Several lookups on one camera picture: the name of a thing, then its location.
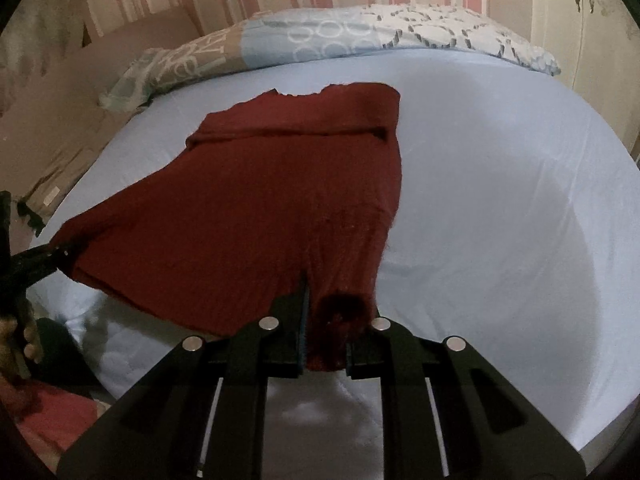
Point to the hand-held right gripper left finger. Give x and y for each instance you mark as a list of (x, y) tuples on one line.
[(300, 340)]

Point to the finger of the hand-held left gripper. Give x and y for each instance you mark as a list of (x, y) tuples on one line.
[(40, 260)]

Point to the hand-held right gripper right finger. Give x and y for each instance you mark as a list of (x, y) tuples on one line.
[(365, 360)]

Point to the dark red knit sweater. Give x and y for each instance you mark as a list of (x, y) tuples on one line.
[(240, 210)]

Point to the person's left hand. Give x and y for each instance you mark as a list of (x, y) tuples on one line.
[(31, 337)]

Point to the beige blanket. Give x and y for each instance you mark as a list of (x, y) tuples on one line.
[(65, 170)]

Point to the pink padded headboard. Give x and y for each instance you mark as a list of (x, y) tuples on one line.
[(65, 90)]

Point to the person's pink clothing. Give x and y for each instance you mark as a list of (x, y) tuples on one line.
[(55, 420)]

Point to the teal plaid pillow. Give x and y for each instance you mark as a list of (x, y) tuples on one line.
[(130, 85)]

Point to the bed with light blue sheet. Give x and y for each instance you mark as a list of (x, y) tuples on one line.
[(500, 210)]

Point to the pale floral curtain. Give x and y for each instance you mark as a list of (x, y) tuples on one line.
[(35, 35)]

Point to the patterned pillow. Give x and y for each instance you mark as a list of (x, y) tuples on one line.
[(325, 35)]

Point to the white wardrobe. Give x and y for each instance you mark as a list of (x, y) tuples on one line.
[(600, 60)]

